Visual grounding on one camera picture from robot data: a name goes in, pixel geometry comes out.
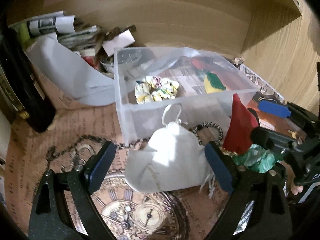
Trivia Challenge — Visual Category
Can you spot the green striped cloth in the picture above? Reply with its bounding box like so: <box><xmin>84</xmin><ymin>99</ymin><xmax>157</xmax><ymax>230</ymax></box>
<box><xmin>232</xmin><ymin>144</ymin><xmax>284</xmax><ymax>173</ymax></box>

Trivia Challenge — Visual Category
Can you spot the red felt pouch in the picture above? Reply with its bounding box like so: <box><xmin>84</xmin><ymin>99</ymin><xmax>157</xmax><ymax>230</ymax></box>
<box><xmin>223</xmin><ymin>94</ymin><xmax>259</xmax><ymax>155</ymax></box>

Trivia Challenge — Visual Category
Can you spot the yellow green sponge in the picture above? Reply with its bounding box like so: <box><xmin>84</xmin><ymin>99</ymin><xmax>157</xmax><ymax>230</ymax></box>
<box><xmin>204</xmin><ymin>72</ymin><xmax>226</xmax><ymax>94</ymax></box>

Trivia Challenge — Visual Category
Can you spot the white drawstring pouch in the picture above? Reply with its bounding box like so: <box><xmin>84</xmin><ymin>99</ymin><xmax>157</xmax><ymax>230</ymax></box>
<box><xmin>125</xmin><ymin>103</ymin><xmax>216</xmax><ymax>198</ymax></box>

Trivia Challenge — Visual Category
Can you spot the floral fabric scrunchie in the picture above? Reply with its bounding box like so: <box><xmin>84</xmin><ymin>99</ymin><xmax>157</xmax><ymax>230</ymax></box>
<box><xmin>135</xmin><ymin>76</ymin><xmax>180</xmax><ymax>105</ymax></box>

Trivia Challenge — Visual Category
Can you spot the vintage newspaper print mat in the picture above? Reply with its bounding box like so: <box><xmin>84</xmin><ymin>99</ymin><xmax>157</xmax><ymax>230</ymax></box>
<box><xmin>4</xmin><ymin>62</ymin><xmax>286</xmax><ymax>240</ymax></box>

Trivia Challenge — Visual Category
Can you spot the clear plastic storage box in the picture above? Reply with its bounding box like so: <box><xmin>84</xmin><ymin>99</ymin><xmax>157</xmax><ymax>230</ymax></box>
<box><xmin>114</xmin><ymin>47</ymin><xmax>258</xmax><ymax>142</ymax></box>

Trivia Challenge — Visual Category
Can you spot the dark wine bottle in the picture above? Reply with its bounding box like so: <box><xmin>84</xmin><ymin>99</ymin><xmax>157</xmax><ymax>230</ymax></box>
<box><xmin>1</xmin><ymin>27</ymin><xmax>56</xmax><ymax>133</ymax></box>

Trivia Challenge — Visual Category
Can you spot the white plastic sheet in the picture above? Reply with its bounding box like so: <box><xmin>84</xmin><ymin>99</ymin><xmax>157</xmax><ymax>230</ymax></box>
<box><xmin>25</xmin><ymin>33</ymin><xmax>115</xmax><ymax>106</ymax></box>

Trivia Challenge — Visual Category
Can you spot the small white cardboard box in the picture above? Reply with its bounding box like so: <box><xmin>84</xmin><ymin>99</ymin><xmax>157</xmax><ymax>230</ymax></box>
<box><xmin>102</xmin><ymin>30</ymin><xmax>135</xmax><ymax>57</ymax></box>

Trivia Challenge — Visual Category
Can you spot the rolled newspaper stack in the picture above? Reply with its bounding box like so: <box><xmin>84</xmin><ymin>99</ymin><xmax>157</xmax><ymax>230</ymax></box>
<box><xmin>15</xmin><ymin>10</ymin><xmax>103</xmax><ymax>52</ymax></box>

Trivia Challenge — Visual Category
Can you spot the black beaded bracelet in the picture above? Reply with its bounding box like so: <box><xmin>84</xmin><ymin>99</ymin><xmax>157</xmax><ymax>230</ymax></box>
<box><xmin>192</xmin><ymin>122</ymin><xmax>224</xmax><ymax>147</ymax></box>

